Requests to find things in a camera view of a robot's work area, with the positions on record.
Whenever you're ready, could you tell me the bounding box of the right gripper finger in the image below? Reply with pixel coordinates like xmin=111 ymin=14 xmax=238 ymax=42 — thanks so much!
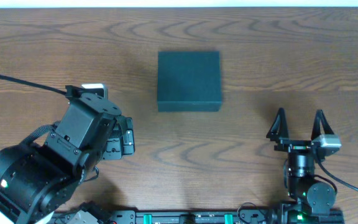
xmin=266 ymin=108 xmax=289 ymax=141
xmin=311 ymin=110 xmax=334 ymax=140

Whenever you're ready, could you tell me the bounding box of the black gift box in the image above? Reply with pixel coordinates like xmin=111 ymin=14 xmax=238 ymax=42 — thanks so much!
xmin=157 ymin=51 xmax=223 ymax=112

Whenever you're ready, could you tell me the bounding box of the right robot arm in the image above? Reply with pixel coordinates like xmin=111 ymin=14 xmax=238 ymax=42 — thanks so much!
xmin=266 ymin=108 xmax=342 ymax=217

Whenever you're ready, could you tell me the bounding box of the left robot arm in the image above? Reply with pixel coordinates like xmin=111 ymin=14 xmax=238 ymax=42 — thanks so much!
xmin=0 ymin=85 xmax=134 ymax=223

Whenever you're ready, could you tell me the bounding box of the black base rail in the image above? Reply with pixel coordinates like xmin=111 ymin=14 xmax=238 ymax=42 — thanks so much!
xmin=51 ymin=201 xmax=345 ymax=224

